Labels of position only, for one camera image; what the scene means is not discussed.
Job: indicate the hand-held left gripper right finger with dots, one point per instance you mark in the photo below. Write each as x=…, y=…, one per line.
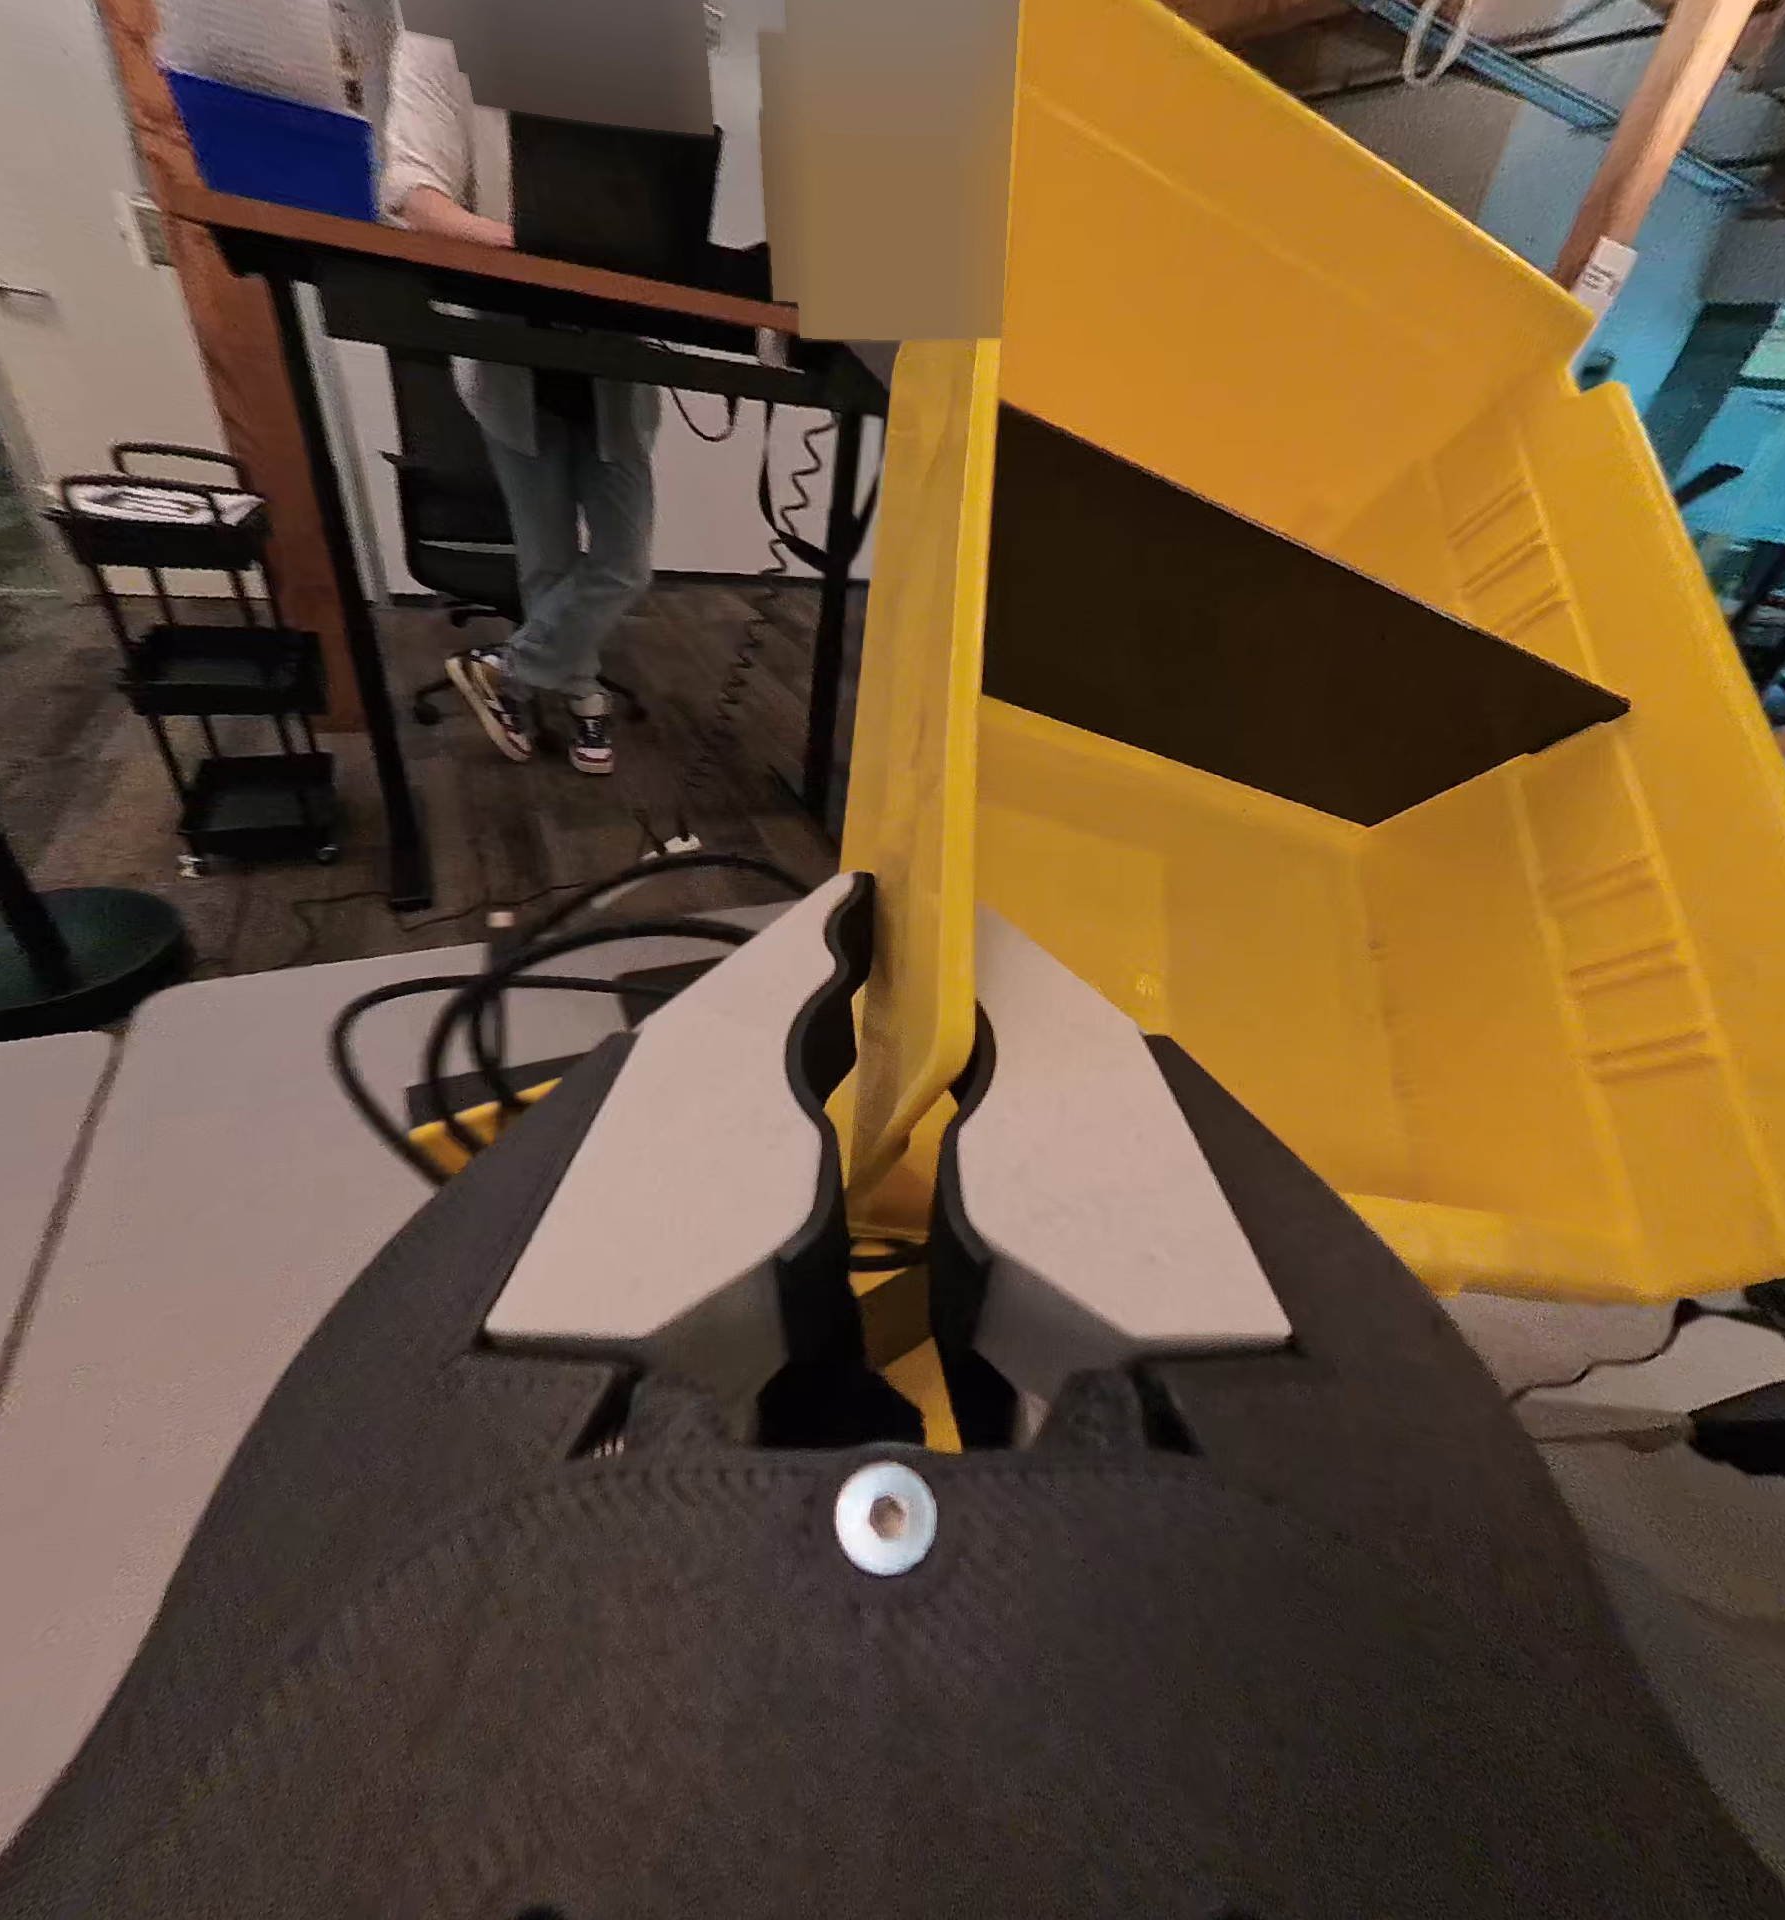
x=1118, y=1201

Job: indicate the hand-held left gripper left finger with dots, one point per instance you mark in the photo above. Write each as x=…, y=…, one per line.
x=666, y=1171

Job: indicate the yellow plastic bin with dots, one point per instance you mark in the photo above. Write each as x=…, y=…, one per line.
x=1282, y=300

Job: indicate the white power strip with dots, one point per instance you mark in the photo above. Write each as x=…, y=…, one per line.
x=671, y=848

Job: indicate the black utility cart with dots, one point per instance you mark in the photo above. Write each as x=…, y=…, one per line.
x=255, y=796

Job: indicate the black bin divider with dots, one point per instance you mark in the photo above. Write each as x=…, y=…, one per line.
x=1252, y=630

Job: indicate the black floor stand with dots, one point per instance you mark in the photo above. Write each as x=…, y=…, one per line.
x=51, y=961

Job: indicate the black swivel chair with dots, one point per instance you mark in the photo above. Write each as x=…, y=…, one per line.
x=449, y=542

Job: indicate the black laptop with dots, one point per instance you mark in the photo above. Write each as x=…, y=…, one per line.
x=608, y=197

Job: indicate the blue plastic bin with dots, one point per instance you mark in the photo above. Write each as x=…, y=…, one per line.
x=269, y=151

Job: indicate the wooden desk black frame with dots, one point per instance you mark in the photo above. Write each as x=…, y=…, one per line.
x=352, y=241

